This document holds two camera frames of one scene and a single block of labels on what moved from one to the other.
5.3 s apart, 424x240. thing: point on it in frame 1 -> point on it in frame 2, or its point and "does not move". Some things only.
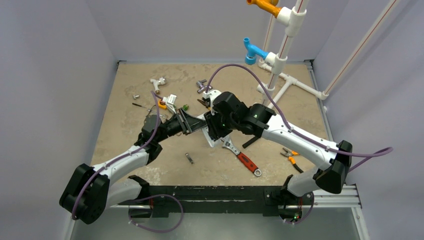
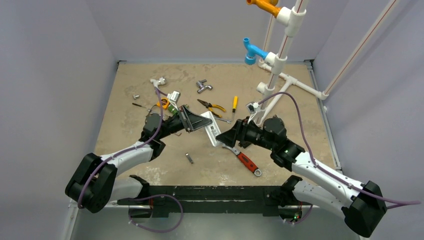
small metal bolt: (189, 158) does not move
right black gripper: (212, 126) -> (242, 132)
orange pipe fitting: (269, 6) does not move
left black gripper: (188, 124) does not move
